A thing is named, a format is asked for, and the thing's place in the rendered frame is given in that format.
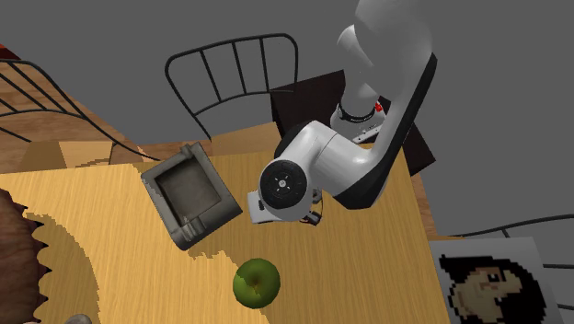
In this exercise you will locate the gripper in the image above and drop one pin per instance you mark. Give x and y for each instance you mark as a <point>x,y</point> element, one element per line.
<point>312,218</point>

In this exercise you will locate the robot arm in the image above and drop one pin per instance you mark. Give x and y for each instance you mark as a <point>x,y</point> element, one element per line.
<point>340,157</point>

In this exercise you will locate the green apple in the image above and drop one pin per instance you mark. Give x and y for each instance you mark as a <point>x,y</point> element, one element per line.
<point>256,283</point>

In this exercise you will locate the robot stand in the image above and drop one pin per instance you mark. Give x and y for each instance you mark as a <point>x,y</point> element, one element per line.
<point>309,96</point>

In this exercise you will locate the grey square ashtray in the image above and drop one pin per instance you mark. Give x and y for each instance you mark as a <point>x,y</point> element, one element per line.
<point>188,190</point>

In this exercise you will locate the grey board with pixel picture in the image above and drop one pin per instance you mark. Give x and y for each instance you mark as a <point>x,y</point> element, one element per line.
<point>489,287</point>

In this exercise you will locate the small grey object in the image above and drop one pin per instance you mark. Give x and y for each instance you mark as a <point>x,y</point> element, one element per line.
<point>78,319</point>

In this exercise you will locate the brown spiky object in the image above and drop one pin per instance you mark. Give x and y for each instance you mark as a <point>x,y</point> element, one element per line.
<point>15,260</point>

